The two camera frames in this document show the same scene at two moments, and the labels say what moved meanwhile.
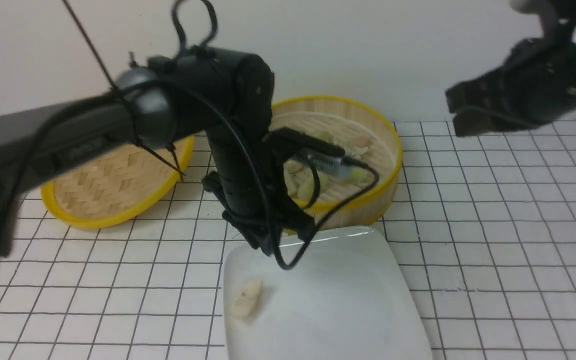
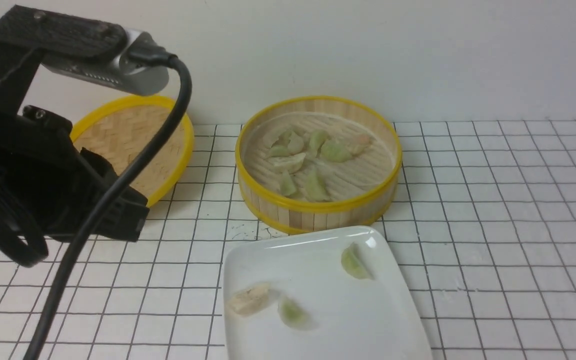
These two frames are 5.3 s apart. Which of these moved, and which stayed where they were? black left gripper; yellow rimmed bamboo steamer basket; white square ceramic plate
Moved: black left gripper
Stayed: white square ceramic plate; yellow rimmed bamboo steamer basket
